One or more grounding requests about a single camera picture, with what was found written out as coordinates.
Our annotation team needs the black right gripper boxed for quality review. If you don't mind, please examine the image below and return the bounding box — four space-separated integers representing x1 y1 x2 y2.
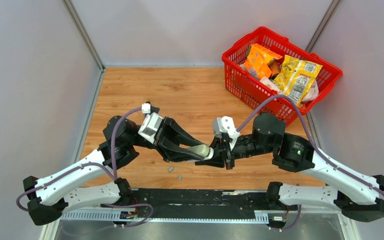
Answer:
198 133 271 170

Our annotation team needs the aluminium slotted rail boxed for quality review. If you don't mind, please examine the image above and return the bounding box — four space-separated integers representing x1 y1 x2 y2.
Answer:
51 187 271 224

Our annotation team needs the white bread package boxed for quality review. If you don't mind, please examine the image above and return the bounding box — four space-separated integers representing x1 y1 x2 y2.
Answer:
259 77 283 95

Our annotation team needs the red plastic shopping basket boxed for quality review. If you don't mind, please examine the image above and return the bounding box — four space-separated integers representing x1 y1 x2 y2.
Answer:
221 26 343 125

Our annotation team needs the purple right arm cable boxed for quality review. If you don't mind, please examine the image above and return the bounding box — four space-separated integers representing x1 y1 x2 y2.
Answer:
235 95 384 231

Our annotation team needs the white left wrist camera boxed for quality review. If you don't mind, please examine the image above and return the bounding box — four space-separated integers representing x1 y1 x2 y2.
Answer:
138 102 163 144

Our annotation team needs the yellow crisps bag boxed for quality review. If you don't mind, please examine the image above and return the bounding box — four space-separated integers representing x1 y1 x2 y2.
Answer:
282 60 323 107

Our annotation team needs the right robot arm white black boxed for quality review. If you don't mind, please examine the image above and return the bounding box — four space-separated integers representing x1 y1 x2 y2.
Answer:
198 112 384 223

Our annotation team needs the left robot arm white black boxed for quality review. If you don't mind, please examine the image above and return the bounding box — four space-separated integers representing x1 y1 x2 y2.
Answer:
23 112 214 226

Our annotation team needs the orange carton box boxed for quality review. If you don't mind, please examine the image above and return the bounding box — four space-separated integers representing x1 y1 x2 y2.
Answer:
243 43 283 80

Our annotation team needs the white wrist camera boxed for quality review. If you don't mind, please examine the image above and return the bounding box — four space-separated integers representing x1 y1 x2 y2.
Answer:
138 102 163 144
212 116 241 140

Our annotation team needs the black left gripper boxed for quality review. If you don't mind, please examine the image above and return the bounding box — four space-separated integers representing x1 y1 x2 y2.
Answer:
133 118 209 165

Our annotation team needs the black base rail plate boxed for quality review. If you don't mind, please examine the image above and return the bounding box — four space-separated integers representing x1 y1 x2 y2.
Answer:
123 188 288 220

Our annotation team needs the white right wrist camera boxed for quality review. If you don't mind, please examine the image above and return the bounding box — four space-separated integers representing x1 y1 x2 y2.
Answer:
212 116 241 140

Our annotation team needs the grey white stapler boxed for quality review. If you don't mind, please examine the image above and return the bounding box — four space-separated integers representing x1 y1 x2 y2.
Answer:
187 144 214 161

